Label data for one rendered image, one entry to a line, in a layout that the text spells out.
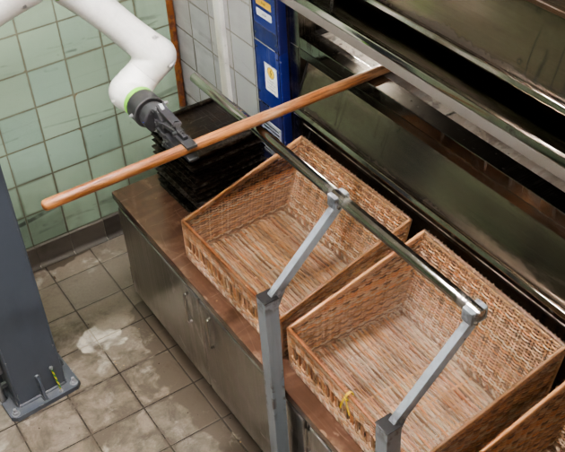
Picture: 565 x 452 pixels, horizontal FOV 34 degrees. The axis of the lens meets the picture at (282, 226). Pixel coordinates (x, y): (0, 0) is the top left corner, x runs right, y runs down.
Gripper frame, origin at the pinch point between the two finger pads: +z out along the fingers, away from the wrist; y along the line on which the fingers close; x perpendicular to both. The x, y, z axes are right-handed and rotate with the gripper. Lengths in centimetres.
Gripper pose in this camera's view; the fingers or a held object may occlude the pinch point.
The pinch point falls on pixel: (186, 147)
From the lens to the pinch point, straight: 237.5
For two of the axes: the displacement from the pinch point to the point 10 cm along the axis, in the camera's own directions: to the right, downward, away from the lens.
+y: 0.5, 7.7, 6.4
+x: -8.4, 3.8, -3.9
